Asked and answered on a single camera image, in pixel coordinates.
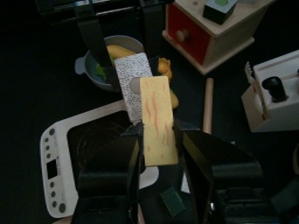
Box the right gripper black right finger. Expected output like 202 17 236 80
172 118 282 224

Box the speckled grey white block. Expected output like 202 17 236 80
113 52 154 126

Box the grey toy bowl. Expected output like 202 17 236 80
73 34 145 93

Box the dark green felt piece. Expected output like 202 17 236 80
157 185 188 219

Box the wooden toy hammer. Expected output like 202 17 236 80
200 77 216 136

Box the black cube with green face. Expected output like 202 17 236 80
200 0 238 26

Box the yellow toy banana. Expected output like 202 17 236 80
105 44 137 61

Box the yellow orange toy food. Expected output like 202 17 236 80
156 57 181 109

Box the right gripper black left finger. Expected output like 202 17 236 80
70 122 146 224

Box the white toy induction cooktop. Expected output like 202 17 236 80
38 99 161 220

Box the green toy food piece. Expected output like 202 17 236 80
93 54 117 83

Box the wooden box with red drawer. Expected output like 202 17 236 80
161 0 276 76

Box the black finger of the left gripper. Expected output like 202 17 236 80
138 0 165 76
71 0 121 93

